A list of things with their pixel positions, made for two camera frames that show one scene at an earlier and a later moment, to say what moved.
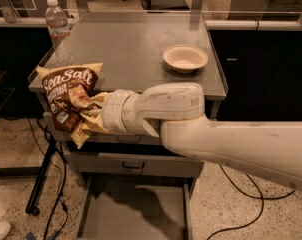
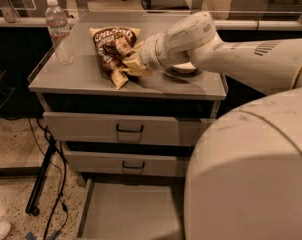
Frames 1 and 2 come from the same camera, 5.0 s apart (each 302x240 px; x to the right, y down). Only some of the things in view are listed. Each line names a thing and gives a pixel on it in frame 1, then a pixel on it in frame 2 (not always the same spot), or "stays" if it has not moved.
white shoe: x=1 y=229 stays
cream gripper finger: x=95 y=123 -> x=139 y=72
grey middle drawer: x=135 y=165 stays
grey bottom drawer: x=136 y=208 stays
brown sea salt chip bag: x=68 y=91 -> x=112 y=44
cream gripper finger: x=101 y=98 -> x=134 y=62
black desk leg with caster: x=30 y=209 stays
